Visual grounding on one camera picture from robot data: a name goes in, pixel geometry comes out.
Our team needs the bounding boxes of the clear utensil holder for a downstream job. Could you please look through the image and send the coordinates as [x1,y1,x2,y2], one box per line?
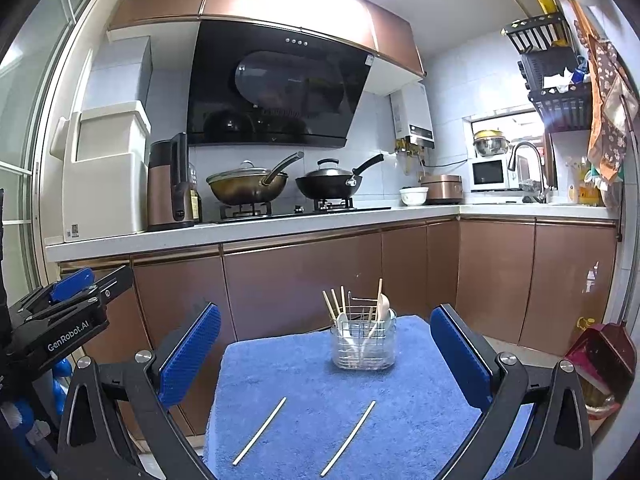
[330,305,398,372]

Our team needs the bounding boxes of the black wall rack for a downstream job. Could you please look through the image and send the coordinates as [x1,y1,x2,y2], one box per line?
[502,12,596,133]

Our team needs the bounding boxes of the steel faucet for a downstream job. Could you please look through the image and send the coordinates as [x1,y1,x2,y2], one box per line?
[507,141,548,204]

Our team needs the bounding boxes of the blue towel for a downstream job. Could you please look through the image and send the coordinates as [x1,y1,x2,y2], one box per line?
[204,314,533,480]

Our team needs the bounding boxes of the black wok with lid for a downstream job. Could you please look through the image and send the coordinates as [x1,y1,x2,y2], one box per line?
[295,153,386,201]

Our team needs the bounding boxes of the white bowl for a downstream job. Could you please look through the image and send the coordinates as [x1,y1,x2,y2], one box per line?
[399,186,430,207]

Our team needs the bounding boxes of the metal door frame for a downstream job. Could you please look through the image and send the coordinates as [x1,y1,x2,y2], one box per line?
[615,95,640,326]

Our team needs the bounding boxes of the person's left hand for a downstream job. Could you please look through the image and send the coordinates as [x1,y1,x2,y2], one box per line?
[0,357,71,480]

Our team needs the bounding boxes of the stacked metal bowls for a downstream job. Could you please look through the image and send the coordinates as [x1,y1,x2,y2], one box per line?
[472,130,512,157]

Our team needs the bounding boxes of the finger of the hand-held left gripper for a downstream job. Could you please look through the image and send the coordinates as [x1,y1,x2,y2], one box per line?
[10,296,109,333]
[47,265,135,306]

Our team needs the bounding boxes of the brass wok with lid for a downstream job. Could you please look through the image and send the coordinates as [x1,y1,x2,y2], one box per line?
[206,151,305,207]

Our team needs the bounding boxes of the brown patterned hanging cloth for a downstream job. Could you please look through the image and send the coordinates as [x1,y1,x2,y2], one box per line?
[567,0,638,181]

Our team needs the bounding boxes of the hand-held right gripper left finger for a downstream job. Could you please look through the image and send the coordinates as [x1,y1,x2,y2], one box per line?
[56,301,223,480]

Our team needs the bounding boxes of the white spoon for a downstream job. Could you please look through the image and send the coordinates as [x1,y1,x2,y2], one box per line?
[336,311,358,363]

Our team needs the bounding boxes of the red dustpan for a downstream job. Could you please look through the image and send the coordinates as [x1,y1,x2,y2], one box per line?
[565,322,638,396]

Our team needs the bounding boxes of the water heater pipes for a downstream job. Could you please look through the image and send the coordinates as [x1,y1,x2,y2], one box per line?
[394,137,433,177]

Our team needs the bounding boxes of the tall white box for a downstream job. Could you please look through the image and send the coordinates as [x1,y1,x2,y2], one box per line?
[85,36,153,111]

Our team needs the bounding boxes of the white microwave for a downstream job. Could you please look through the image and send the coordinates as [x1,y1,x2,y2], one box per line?
[469,156,511,192]

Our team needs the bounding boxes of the white water heater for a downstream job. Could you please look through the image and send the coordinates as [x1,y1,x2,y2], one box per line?
[390,82,435,150]

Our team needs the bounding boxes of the glass window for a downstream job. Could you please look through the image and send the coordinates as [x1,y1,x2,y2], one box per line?
[0,0,96,291]

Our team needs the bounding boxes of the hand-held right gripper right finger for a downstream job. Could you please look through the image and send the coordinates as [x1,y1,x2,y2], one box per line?
[429,302,594,480]

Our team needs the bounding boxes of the white countertop appliance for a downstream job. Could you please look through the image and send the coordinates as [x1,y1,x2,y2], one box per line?
[62,101,152,241]

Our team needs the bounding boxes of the yellow bottle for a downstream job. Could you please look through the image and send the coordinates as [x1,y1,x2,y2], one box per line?
[565,157,601,206]

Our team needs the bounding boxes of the pink spoon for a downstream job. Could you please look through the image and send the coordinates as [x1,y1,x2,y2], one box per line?
[357,293,392,358]

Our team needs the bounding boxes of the black range hood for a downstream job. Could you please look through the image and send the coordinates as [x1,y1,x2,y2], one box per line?
[186,19,377,150]

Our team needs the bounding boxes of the brown electric kettle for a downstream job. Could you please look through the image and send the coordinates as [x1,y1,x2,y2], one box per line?
[146,132,196,232]

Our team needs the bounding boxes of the white rag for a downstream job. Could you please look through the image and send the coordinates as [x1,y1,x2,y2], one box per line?
[541,66,576,90]

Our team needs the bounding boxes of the gas stove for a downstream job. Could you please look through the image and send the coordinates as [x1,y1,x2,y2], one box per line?
[215,197,393,223]

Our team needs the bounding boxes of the brown lower cabinets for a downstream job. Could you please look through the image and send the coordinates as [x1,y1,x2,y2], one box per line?
[59,215,618,441]

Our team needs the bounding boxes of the brown rice cooker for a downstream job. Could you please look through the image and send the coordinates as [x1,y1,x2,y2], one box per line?
[419,174,463,205]

